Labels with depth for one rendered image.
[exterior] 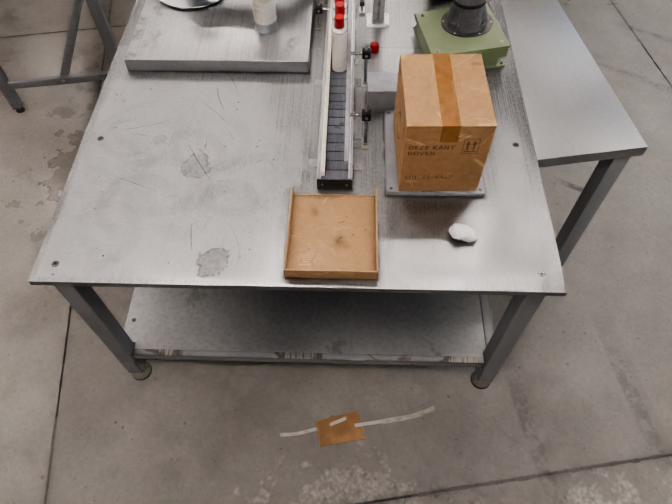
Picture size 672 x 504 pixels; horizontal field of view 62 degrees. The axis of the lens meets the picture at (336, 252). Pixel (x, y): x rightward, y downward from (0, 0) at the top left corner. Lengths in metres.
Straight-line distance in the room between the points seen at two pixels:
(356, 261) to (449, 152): 0.40
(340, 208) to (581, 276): 1.39
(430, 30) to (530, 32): 0.42
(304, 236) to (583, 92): 1.15
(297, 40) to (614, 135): 1.16
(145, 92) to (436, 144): 1.09
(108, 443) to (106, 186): 1.02
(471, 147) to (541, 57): 0.79
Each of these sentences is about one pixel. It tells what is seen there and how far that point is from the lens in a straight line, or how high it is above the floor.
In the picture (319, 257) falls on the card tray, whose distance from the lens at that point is 1.60.
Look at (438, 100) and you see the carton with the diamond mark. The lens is 1.61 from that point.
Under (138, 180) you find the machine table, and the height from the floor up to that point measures 0.83.
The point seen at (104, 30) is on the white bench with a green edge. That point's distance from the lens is 3.22.
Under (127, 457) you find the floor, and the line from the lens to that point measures 2.37.
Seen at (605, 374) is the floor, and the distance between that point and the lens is 2.56.
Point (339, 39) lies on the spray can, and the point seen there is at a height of 1.02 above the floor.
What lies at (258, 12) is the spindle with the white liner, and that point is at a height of 0.97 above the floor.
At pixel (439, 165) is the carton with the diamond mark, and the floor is 0.97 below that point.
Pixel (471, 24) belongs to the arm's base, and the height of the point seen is 0.95.
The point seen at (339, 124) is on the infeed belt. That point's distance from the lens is 1.87.
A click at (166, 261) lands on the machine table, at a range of 1.67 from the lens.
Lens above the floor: 2.17
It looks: 57 degrees down
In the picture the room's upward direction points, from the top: 1 degrees counter-clockwise
